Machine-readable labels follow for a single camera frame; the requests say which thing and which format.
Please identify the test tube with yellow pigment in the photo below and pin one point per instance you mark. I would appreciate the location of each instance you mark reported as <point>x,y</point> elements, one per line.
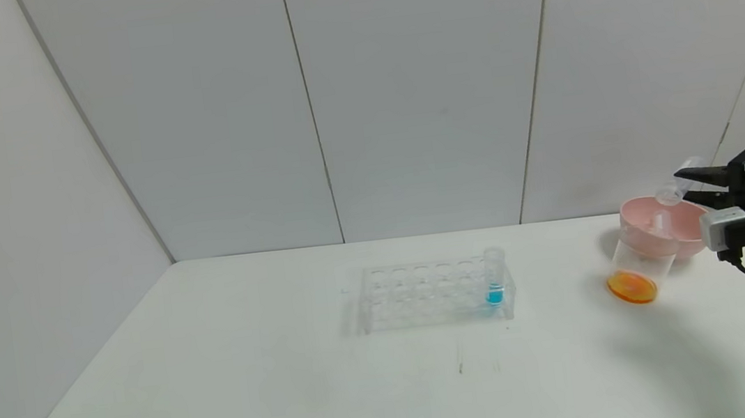
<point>669,193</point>

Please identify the clear plastic measuring beaker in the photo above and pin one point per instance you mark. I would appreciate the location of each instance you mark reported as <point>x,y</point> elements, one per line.
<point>633,284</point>

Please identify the test tube with blue pigment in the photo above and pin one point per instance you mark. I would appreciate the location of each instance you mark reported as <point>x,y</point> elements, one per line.
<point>494,295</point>

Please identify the clear acrylic test tube rack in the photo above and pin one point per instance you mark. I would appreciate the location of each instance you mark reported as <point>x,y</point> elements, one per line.
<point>404,300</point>

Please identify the pink plastic bowl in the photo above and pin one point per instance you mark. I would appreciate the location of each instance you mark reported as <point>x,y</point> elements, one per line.
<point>677,237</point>

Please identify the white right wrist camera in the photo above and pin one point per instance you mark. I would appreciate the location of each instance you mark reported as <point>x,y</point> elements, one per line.
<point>722,229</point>

